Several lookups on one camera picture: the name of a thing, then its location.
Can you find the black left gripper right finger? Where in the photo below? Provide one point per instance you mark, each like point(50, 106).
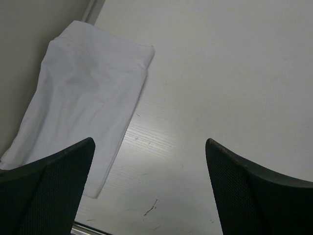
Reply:
point(254, 200)

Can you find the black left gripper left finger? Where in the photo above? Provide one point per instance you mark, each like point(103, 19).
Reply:
point(42, 197)

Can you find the white skirt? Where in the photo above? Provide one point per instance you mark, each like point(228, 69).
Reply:
point(89, 85)

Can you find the aluminium table edge rail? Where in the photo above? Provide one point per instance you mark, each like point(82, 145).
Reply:
point(92, 11)

